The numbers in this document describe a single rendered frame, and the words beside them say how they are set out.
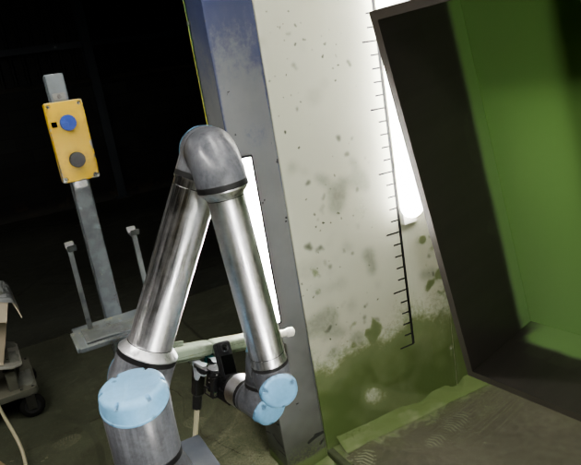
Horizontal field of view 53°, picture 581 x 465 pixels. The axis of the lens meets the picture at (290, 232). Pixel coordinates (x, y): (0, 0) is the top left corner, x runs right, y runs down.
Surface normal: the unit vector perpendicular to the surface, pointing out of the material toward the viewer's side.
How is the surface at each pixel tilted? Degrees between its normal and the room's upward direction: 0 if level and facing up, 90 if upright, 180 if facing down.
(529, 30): 102
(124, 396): 5
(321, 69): 90
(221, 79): 90
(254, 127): 90
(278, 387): 95
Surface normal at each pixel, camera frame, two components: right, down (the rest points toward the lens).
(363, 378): 0.46, 0.15
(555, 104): -0.78, 0.45
